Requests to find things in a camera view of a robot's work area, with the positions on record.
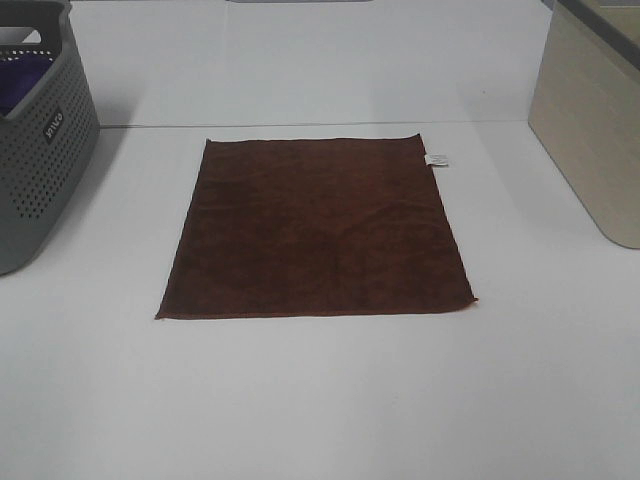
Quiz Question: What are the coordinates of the brown towel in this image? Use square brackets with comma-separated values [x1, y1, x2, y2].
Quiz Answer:
[157, 135, 475, 320]

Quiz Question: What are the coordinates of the grey perforated plastic basket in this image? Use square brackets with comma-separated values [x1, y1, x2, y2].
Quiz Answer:
[1, 1, 99, 274]

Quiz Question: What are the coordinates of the beige storage box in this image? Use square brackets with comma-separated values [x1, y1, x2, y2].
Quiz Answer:
[528, 1, 639, 249]

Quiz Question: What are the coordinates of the purple towel in basket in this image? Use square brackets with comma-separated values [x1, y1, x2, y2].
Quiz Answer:
[0, 54, 53, 116]

